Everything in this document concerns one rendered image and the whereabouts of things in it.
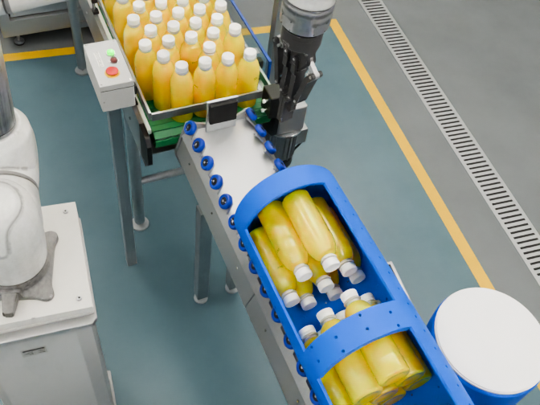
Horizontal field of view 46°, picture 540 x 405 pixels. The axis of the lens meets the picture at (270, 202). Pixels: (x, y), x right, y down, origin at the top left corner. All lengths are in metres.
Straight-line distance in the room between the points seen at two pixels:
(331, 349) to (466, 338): 0.41
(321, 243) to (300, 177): 0.17
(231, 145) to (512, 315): 0.94
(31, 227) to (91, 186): 1.70
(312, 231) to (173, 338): 1.28
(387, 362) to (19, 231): 0.79
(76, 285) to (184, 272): 1.26
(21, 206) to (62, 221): 0.29
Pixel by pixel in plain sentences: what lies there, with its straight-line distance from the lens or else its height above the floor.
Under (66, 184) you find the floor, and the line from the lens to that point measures 3.11.
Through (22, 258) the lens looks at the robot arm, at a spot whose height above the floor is 1.20.
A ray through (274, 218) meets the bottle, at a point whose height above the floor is 1.14.
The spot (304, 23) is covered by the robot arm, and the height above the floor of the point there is 1.73.
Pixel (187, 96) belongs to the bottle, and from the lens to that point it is 1.99.
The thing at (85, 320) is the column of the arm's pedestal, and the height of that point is 1.00.
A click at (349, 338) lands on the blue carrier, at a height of 1.21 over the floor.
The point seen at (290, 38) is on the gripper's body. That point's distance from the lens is 1.13.
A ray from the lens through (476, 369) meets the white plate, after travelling 1.59.
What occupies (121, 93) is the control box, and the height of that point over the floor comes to 1.06.
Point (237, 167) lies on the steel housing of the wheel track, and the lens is 1.91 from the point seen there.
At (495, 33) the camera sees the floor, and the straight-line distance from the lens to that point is 4.45.
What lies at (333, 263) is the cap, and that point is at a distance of 1.44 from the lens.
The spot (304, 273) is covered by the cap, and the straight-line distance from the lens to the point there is 1.48.
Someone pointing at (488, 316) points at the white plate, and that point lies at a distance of 1.67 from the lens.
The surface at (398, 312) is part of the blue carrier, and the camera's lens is 1.37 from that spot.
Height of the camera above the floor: 2.37
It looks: 52 degrees down
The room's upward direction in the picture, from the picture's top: 10 degrees clockwise
